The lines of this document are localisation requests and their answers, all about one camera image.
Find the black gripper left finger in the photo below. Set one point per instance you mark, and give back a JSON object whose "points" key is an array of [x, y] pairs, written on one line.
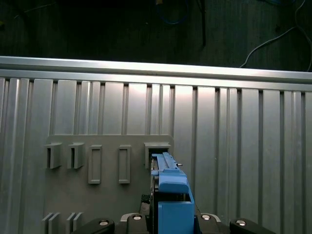
{"points": [[97, 228]]}

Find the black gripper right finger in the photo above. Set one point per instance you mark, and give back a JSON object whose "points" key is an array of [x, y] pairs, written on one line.
{"points": [[248, 228]]}

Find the hard disk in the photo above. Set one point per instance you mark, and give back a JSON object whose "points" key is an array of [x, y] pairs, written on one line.
{"points": [[173, 185]]}

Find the grey parts rack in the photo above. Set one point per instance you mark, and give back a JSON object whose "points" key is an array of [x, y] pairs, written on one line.
{"points": [[109, 195]]}

